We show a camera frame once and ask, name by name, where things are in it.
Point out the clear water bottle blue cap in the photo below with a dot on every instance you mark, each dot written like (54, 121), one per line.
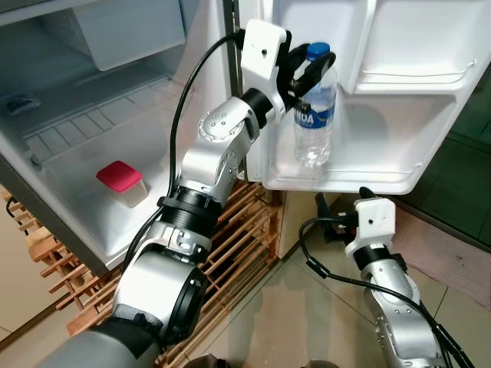
(316, 126)

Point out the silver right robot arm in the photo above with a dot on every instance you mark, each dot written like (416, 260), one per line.
(391, 307)

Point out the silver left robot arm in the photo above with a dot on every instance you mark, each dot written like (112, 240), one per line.
(207, 165)

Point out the white fridge shelf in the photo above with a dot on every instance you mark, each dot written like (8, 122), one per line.
(100, 123)

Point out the grey steel mini fridge cabinet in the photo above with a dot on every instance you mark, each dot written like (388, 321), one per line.
(92, 222)

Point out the wooden wine rack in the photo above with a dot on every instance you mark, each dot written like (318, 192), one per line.
(245, 245)

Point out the pink floor mat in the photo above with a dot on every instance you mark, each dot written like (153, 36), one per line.
(445, 257)

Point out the white freezer compartment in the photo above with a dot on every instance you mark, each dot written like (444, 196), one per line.
(123, 31)

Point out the small container red lid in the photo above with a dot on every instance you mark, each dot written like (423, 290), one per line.
(121, 180)

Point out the grey robot torso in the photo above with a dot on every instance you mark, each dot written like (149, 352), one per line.
(84, 349)

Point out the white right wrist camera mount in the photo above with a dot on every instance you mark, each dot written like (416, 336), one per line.
(374, 226)

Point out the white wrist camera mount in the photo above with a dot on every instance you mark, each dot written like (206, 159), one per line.
(374, 226)
(261, 61)

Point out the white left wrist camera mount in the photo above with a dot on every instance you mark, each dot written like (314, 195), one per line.
(261, 61)

